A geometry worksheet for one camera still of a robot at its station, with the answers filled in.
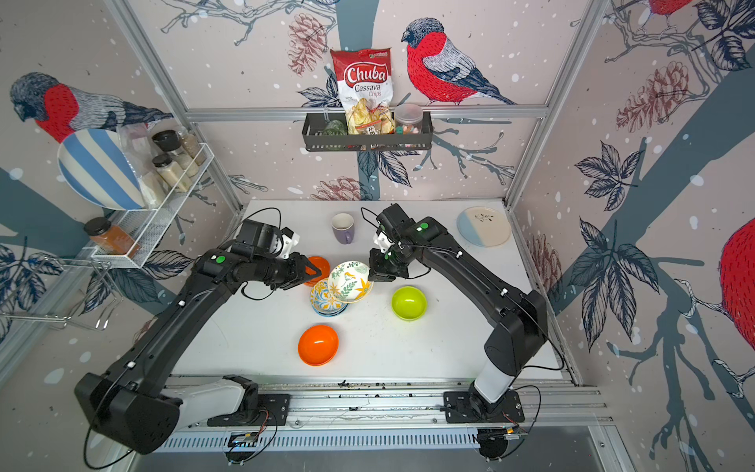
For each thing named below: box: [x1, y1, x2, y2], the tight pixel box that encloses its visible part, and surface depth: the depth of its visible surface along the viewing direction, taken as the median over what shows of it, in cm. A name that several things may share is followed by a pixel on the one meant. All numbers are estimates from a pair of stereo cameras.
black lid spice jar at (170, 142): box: [151, 129, 199, 179], surface depth 81 cm
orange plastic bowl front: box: [297, 324, 340, 367], surface depth 82 cm
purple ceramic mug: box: [331, 212, 355, 245], surface depth 105 cm
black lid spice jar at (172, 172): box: [151, 154, 193, 192], surface depth 79 cm
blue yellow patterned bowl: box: [309, 278, 349, 318], surface depth 90 cm
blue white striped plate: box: [57, 127, 146, 212], surface depth 68 cm
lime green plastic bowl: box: [391, 286, 429, 322], surface depth 91 cm
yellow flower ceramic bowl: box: [328, 260, 374, 304], surface depth 79 cm
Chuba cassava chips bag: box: [330, 47, 396, 136], surface depth 84 cm
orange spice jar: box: [83, 216, 141, 259], surface depth 64 cm
